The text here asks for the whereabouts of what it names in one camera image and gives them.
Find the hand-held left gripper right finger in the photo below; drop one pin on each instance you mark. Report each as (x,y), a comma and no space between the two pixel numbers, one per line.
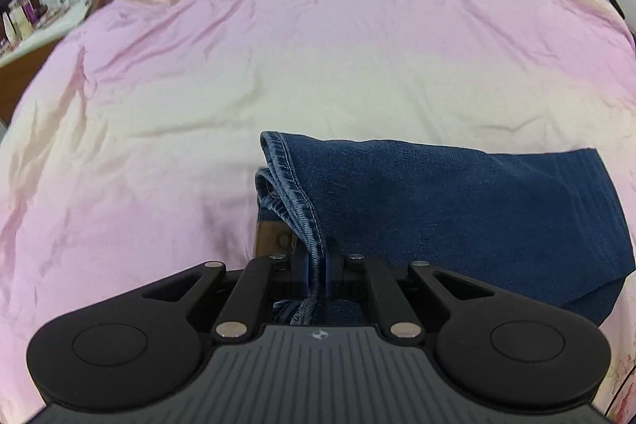
(332,277)

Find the white bottle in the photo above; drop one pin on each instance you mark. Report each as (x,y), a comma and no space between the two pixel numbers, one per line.
(10,29)

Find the wooden nightstand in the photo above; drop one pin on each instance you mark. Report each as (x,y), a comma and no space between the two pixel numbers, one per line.
(20,76)

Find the blue denim pants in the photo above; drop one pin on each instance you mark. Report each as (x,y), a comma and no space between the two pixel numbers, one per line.
(447,215)

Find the pink bed blanket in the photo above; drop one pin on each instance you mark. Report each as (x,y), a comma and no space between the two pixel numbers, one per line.
(298,56)

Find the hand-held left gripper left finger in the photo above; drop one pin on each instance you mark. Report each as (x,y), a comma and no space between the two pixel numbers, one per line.
(302,275)

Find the purple bottle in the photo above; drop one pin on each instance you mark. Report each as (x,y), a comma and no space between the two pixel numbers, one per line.
(28,10)

